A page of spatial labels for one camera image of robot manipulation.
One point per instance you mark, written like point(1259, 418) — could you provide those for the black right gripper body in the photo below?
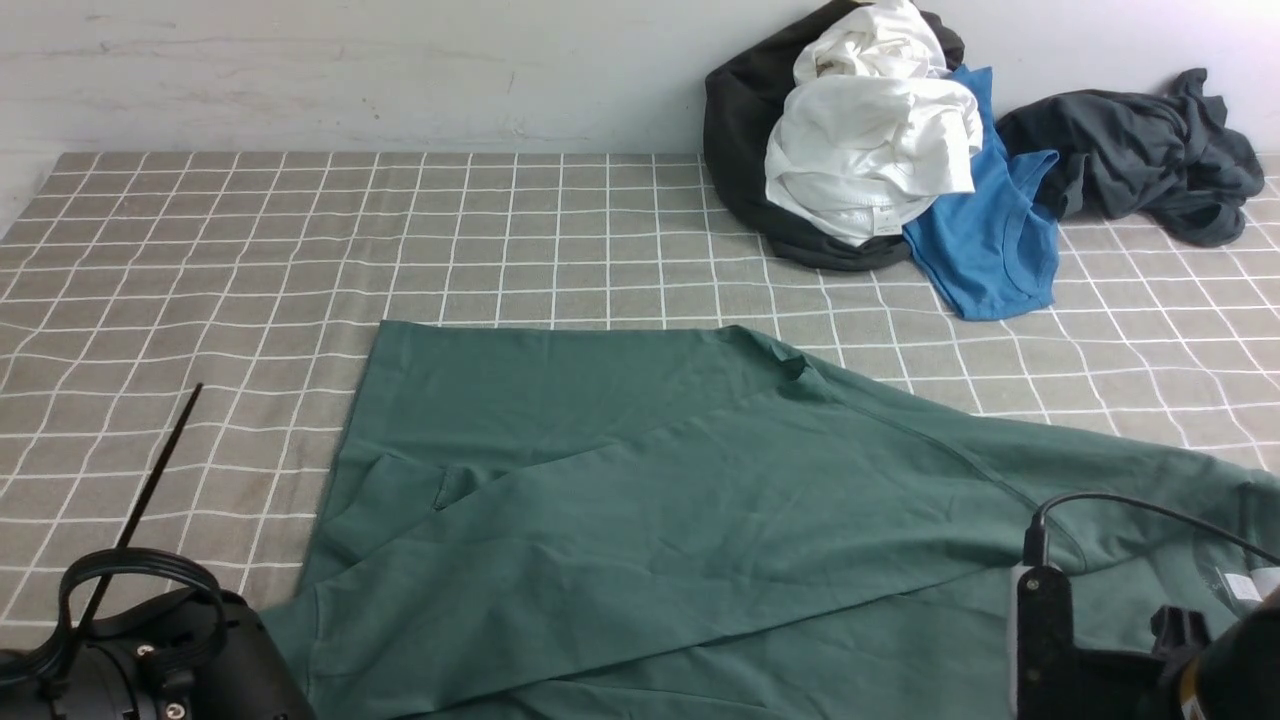
point(1235, 676)

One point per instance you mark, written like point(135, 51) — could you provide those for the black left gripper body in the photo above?
point(247, 680)

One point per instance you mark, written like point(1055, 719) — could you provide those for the green long-sleeve shirt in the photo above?
point(683, 525)

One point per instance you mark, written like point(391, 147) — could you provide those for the blue shirt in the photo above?
point(991, 254)

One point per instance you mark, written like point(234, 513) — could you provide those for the dark grey crumpled shirt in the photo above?
point(1169, 156)

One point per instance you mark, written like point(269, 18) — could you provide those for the white crumpled shirt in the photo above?
point(875, 129)

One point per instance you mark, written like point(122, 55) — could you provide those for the grey checked tablecloth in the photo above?
point(264, 277)

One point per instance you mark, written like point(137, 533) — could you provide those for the black garment under pile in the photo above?
point(744, 98)

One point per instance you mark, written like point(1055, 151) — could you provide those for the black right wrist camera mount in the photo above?
point(1051, 676)

